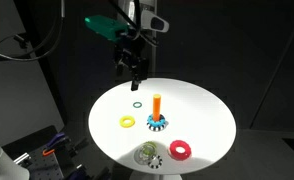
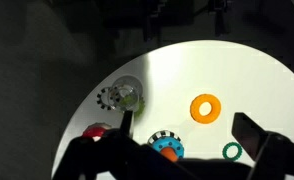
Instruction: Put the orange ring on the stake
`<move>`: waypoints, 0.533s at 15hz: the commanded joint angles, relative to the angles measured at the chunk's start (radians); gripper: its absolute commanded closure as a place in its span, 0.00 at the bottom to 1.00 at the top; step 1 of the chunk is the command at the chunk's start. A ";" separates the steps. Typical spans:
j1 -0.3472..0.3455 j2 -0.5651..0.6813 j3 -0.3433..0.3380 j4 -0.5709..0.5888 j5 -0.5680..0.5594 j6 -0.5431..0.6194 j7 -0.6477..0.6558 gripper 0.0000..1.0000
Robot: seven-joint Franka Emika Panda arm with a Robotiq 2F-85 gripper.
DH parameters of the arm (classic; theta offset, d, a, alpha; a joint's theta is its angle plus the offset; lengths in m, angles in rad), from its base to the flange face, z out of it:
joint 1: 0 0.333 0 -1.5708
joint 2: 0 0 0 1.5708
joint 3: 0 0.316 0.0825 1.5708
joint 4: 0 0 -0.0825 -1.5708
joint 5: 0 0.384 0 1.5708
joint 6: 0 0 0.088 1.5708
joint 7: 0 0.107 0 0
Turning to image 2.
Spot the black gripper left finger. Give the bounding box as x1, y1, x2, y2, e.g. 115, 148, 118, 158
120, 111, 134, 137

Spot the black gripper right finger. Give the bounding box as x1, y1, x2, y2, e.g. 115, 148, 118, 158
231, 112, 268, 161

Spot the orange textured ring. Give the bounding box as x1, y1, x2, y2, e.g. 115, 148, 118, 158
189, 93, 222, 125

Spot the orange stake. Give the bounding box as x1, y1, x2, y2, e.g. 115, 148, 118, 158
160, 147, 178, 162

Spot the small green thin ring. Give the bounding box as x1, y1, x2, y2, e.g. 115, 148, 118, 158
221, 141, 244, 162

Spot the red ribbed ring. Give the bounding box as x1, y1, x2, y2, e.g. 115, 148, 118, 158
82, 122, 112, 141

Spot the black white checkered ring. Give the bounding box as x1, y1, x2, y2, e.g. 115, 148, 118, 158
96, 86, 119, 111

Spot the clear transparent ring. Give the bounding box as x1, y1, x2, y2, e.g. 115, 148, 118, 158
107, 75, 144, 112

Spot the black white striped ring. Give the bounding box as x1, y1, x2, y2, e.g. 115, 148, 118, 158
147, 129, 182, 147

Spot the blue dotted ring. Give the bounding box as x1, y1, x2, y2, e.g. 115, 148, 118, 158
151, 136, 185, 161

